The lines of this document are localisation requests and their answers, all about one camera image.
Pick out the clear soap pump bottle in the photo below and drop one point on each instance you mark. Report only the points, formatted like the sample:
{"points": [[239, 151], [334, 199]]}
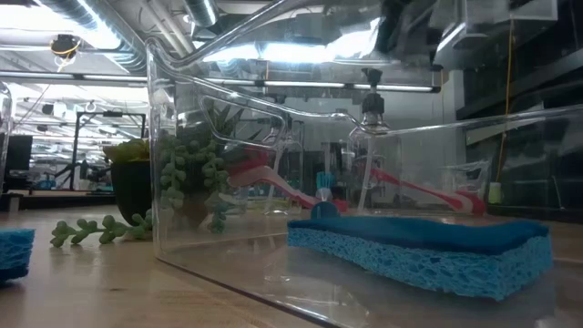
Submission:
{"points": [[373, 105], [282, 159]]}

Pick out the blue dish brush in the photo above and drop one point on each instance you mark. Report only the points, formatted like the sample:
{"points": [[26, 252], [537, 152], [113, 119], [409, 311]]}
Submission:
{"points": [[325, 209]]}

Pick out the red dish brush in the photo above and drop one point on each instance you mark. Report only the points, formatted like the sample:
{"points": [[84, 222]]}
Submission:
{"points": [[273, 180], [423, 191]]}

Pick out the blue sponge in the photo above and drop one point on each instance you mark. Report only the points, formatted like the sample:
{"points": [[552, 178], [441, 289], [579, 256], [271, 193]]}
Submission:
{"points": [[410, 255], [16, 253]]}

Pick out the succulent plant in black pot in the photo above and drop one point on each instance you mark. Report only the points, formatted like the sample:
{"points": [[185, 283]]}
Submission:
{"points": [[132, 191]]}

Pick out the black monitor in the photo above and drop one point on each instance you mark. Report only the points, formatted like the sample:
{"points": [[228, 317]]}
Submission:
{"points": [[18, 152]]}

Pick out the black aluminium station frame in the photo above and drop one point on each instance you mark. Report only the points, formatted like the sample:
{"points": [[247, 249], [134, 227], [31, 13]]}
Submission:
{"points": [[114, 77]]}

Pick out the background black frame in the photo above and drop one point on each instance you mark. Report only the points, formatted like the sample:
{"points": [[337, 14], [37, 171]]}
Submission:
{"points": [[75, 150]]}

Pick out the black overhead camera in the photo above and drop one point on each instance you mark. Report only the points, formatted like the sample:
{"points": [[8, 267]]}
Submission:
{"points": [[65, 45]]}

